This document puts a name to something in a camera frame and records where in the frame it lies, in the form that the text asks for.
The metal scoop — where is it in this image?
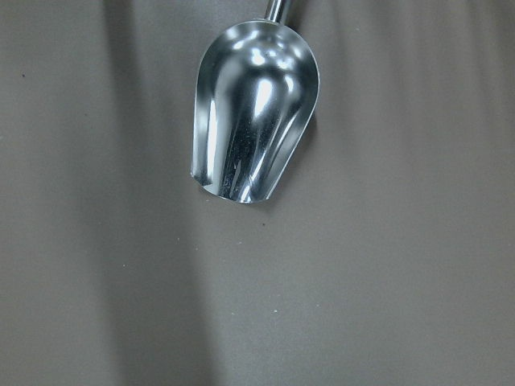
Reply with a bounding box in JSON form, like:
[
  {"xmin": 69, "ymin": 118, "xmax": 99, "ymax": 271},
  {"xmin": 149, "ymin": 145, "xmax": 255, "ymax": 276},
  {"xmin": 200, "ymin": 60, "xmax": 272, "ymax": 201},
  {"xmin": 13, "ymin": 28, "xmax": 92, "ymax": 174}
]
[{"xmin": 191, "ymin": 1, "xmax": 319, "ymax": 204}]

